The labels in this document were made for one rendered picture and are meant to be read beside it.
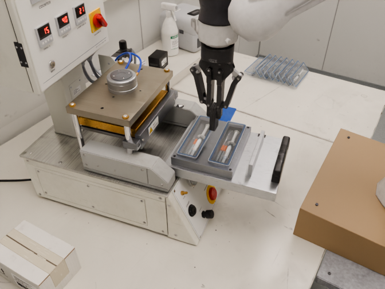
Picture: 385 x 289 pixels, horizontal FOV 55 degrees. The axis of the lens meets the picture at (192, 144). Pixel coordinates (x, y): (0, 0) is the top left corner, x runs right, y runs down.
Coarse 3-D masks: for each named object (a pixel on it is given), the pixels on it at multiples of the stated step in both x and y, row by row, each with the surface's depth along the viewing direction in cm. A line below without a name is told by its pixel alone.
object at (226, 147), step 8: (224, 128) 103; (232, 128) 103; (240, 128) 103; (224, 136) 100; (232, 136) 100; (240, 136) 100; (216, 144) 98; (224, 144) 98; (232, 144) 98; (216, 152) 95; (224, 152) 95; (232, 152) 95; (216, 160) 93; (224, 160) 93
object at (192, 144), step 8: (200, 120) 106; (208, 120) 106; (192, 128) 103; (200, 128) 103; (208, 128) 103; (192, 136) 100; (200, 136) 100; (184, 144) 98; (192, 144) 98; (200, 144) 98; (184, 152) 95; (192, 152) 95
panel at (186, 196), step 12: (180, 180) 99; (180, 192) 99; (192, 192) 104; (204, 192) 109; (180, 204) 98; (192, 204) 103; (204, 204) 108; (192, 216) 102; (192, 228) 102; (204, 228) 107
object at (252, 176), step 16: (176, 144) 103; (256, 144) 97; (272, 144) 103; (240, 160) 98; (256, 160) 96; (272, 160) 98; (176, 176) 97; (192, 176) 95; (208, 176) 93; (240, 176) 93; (256, 176) 93; (240, 192) 92; (256, 192) 91; (272, 192) 89
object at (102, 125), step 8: (160, 96) 106; (152, 104) 102; (144, 112) 99; (80, 120) 98; (88, 120) 97; (96, 120) 97; (136, 120) 97; (144, 120) 97; (88, 128) 99; (96, 128) 99; (104, 128) 97; (112, 128) 96; (120, 128) 95; (136, 128) 94; (120, 136) 97
